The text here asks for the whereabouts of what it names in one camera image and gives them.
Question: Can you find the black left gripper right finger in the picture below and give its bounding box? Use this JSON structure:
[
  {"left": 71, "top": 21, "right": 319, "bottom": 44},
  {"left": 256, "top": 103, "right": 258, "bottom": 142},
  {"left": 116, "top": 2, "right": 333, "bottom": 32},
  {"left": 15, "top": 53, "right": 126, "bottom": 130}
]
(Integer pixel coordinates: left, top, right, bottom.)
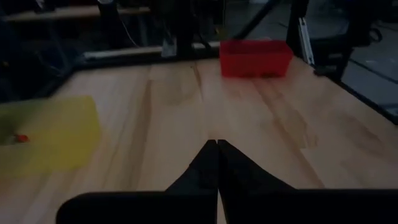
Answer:
[{"left": 218, "top": 139, "right": 398, "bottom": 224}]

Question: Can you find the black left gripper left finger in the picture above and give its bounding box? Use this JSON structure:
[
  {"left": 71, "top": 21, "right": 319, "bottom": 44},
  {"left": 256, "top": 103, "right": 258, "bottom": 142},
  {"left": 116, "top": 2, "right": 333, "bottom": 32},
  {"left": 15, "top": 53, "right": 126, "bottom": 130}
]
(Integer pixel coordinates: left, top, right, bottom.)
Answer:
[{"left": 55, "top": 139, "right": 218, "bottom": 224}]

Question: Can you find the yellow translucent plastic bin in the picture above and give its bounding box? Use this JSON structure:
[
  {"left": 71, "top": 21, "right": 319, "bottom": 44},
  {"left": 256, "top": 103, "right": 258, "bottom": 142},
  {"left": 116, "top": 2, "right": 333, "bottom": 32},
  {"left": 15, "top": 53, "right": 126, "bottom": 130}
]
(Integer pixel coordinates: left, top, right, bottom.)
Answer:
[{"left": 0, "top": 95, "right": 102, "bottom": 177}]

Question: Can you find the black red Energizer MAX battery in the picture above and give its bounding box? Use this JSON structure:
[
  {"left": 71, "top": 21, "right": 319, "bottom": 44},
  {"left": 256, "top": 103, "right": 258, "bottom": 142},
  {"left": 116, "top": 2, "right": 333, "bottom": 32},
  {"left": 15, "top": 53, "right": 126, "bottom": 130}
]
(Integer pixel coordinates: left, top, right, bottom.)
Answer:
[{"left": 12, "top": 133, "right": 30, "bottom": 144}]

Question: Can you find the red plastic bin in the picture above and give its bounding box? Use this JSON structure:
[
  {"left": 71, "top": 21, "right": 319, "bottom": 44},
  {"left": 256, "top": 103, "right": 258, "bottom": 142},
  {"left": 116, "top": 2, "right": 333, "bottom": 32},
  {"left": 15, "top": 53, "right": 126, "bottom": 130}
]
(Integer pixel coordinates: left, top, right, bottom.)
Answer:
[{"left": 219, "top": 39, "right": 295, "bottom": 78}]

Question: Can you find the wooden workbench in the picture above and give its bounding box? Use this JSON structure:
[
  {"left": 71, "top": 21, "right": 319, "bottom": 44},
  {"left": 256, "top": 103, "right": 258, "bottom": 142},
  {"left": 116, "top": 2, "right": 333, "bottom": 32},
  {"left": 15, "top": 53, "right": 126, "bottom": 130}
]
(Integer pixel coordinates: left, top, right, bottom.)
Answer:
[{"left": 6, "top": 4, "right": 150, "bottom": 22}]

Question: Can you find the aluminium frame post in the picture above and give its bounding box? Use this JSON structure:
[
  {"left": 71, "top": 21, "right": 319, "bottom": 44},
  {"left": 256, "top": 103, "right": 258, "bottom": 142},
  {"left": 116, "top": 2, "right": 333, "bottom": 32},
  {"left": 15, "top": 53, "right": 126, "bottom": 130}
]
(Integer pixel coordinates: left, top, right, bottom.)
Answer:
[{"left": 297, "top": 17, "right": 315, "bottom": 67}]

